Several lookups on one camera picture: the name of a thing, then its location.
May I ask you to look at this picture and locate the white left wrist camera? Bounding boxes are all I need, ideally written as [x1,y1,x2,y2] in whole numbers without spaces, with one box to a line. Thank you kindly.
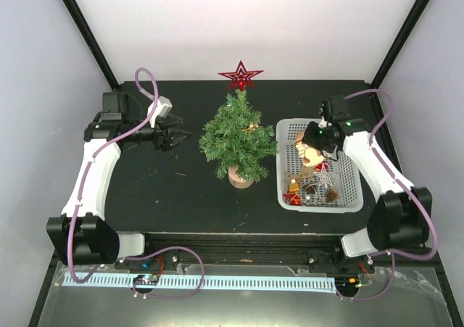
[147,96,173,128]

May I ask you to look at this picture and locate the black left rear frame post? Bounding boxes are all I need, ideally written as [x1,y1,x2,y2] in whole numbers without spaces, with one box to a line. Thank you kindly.
[62,0,120,89]

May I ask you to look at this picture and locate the red star tree topper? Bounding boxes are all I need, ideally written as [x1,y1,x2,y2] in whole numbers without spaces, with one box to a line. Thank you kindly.
[218,60,264,91]

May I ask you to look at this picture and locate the burlap bow ornament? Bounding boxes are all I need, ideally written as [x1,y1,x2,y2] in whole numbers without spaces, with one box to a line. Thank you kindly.
[285,166,315,184]

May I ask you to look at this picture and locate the silver star ornament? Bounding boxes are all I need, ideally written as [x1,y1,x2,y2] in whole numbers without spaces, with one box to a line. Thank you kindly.
[313,167,334,189]

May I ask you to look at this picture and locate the black right rear frame post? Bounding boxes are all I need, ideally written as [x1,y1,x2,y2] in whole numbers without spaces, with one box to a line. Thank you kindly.
[370,0,430,88]

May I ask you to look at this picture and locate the gold foil gift ornament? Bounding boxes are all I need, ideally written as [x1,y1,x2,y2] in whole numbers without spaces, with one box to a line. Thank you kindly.
[287,183,299,194]

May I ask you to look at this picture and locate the black aluminium frame rail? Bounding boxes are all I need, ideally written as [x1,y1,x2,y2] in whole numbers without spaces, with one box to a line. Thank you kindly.
[121,233,373,273]

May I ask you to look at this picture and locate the white slotted cable duct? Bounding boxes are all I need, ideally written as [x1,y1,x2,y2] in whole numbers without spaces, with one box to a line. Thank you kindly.
[82,273,336,294]

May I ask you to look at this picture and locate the red foil gift ornament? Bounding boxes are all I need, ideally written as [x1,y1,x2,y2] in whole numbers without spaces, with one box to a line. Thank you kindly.
[283,193,302,206]

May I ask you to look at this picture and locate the red berry sprig ornament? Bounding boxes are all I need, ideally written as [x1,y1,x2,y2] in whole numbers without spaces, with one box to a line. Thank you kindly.
[314,162,330,172]

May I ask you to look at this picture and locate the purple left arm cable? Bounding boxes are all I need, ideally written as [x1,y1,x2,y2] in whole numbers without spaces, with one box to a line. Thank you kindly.
[67,67,160,283]

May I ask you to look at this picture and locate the pine cone ornament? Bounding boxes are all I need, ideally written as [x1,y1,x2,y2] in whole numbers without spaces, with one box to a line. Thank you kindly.
[301,183,318,195]

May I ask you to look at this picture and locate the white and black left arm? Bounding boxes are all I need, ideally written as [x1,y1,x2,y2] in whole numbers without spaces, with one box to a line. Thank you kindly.
[46,92,190,268]

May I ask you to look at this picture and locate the white perforated plastic basket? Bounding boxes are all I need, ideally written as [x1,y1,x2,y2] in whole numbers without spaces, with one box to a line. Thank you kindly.
[275,118,363,213]

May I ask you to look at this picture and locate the black frame post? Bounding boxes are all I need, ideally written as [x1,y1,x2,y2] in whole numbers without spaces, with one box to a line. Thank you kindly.
[62,0,120,89]
[370,0,430,88]

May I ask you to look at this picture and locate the small green christmas tree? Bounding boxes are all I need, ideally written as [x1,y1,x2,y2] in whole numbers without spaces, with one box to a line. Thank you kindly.
[199,89,278,182]

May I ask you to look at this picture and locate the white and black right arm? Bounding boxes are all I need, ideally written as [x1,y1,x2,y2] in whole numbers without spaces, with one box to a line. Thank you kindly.
[299,96,438,271]

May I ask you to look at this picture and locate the wooden santa ornament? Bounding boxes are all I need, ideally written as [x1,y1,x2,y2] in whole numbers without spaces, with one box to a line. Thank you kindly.
[294,131,326,167]

